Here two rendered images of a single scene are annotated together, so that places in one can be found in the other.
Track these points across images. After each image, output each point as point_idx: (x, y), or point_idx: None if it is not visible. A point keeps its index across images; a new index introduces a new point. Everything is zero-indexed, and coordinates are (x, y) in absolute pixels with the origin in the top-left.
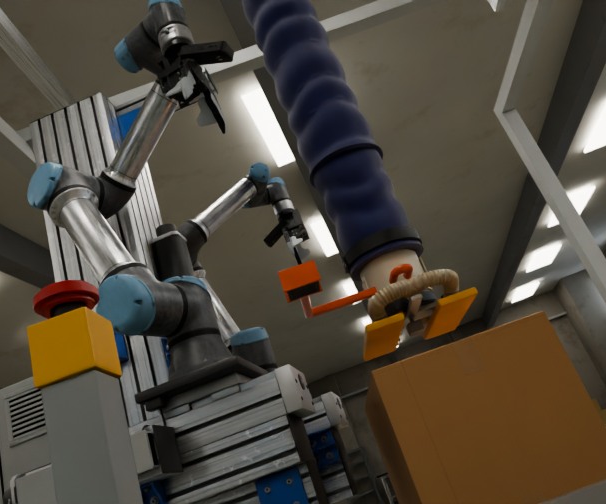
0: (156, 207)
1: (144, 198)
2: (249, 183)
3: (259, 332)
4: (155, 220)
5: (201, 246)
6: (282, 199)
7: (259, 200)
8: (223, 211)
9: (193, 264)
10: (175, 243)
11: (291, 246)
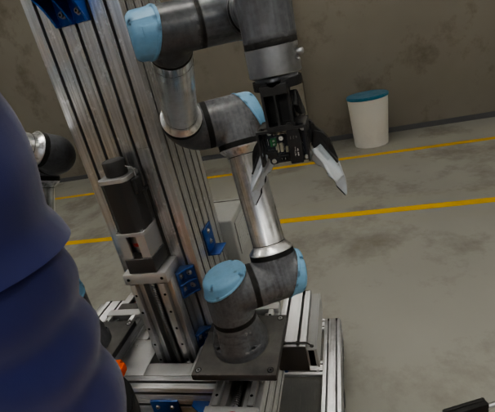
0: (137, 93)
1: (109, 103)
2: (149, 62)
3: (207, 293)
4: (132, 123)
5: (189, 141)
6: (244, 49)
7: (231, 41)
8: (164, 108)
9: (214, 145)
10: (104, 194)
11: (251, 186)
